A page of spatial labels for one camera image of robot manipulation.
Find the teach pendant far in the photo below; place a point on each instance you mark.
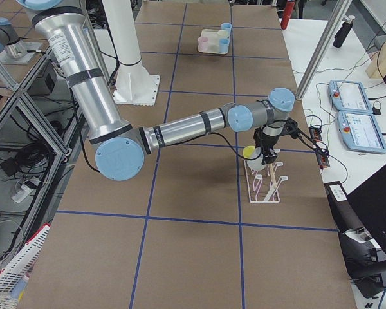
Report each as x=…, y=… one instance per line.
x=349, y=96

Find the white plastic basket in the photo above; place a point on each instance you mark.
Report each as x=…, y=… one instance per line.
x=15, y=276

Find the black bottle on desk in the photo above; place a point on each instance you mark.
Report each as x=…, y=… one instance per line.
x=343, y=32

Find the pale yellow-green cup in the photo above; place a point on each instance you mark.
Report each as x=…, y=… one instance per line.
x=223, y=34

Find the teach pendant near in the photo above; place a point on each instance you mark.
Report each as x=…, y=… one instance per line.
x=360, y=132

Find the bright yellow cup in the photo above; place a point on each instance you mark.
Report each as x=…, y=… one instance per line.
x=248, y=151

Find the cream plastic tray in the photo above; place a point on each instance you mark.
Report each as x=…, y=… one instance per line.
x=213, y=41

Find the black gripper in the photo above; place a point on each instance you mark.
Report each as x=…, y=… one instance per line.
x=266, y=143

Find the light blue cup rear left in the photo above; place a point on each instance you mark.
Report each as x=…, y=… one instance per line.
x=226, y=27

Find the white pedestal column base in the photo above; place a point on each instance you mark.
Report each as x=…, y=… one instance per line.
x=134, y=85

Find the aluminium frame post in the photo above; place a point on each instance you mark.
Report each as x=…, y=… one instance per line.
x=322, y=45

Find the light blue cup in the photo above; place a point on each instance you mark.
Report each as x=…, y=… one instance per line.
x=224, y=45
x=226, y=27

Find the white wire cup rack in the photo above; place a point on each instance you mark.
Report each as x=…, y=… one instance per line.
x=263, y=186

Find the light blue cup rear right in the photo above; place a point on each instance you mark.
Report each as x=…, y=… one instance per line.
x=224, y=45

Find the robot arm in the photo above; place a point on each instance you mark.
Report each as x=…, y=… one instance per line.
x=120, y=148

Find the grey cup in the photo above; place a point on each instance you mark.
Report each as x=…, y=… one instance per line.
x=255, y=161

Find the pink cup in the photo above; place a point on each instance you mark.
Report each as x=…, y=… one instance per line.
x=202, y=44

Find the red cylinder bottle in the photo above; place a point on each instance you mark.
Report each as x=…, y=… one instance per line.
x=288, y=9

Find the teach pendant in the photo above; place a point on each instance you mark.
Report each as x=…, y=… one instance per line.
x=349, y=96
x=360, y=132

